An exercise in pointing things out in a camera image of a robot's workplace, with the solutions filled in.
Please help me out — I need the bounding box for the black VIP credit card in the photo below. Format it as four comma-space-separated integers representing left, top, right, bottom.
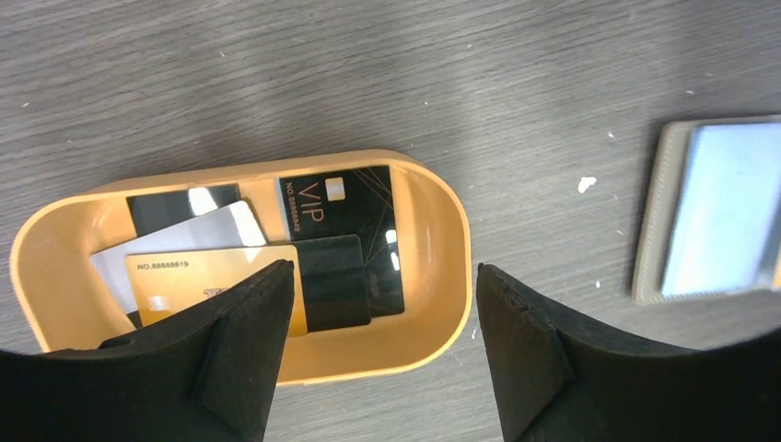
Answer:
277, 166, 405, 319

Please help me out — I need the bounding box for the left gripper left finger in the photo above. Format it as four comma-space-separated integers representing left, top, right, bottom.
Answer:
1, 260, 295, 441

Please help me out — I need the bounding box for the silver credit card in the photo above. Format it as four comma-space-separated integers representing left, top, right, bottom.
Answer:
89, 201, 267, 316

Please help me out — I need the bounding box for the grey card holder wallet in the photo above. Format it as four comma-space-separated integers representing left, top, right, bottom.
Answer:
632, 115, 780, 305

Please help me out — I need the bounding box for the glossy black credit card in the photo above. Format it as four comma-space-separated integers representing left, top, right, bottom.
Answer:
126, 184, 240, 236

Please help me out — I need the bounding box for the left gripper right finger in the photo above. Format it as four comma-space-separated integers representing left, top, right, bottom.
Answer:
476, 264, 780, 441

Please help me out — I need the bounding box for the orange oval tray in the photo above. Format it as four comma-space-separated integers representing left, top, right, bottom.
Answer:
8, 150, 472, 385

